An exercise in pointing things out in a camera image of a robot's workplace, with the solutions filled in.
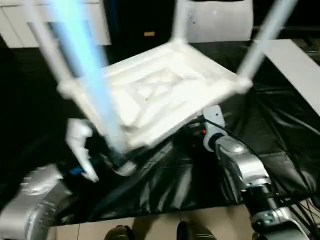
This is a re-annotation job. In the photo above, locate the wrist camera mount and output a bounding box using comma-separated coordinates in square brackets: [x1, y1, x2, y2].
[65, 118, 100, 183]
[201, 104, 226, 152]

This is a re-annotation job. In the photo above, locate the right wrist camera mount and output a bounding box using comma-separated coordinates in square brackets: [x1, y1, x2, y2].
[201, 104, 226, 152]

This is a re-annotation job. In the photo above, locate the dark right robot foot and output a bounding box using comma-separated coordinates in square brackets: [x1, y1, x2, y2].
[176, 221, 216, 240]

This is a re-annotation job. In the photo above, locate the white glass-door cabinet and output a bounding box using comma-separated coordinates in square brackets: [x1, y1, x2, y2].
[0, 0, 112, 48]

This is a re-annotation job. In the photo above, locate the dark robot foot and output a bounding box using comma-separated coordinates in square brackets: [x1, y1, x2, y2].
[104, 224, 133, 240]
[176, 221, 216, 240]

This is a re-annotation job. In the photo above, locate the white panel with screw holes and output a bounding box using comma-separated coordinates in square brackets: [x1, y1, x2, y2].
[186, 0, 255, 42]

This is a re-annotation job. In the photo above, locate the flat white board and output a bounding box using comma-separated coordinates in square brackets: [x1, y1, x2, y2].
[254, 38, 320, 113]

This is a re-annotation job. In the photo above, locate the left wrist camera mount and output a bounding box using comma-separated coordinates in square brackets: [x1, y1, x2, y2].
[65, 118, 100, 183]

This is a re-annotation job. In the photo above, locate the white plastic table top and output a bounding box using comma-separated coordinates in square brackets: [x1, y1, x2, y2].
[57, 41, 253, 176]

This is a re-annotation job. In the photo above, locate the dark left robot foot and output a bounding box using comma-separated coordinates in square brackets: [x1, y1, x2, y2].
[104, 224, 133, 240]

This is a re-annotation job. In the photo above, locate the black bar with red light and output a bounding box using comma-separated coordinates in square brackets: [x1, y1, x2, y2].
[252, 24, 320, 31]

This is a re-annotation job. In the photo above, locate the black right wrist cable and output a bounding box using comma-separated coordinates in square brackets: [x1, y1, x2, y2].
[207, 119, 313, 240]

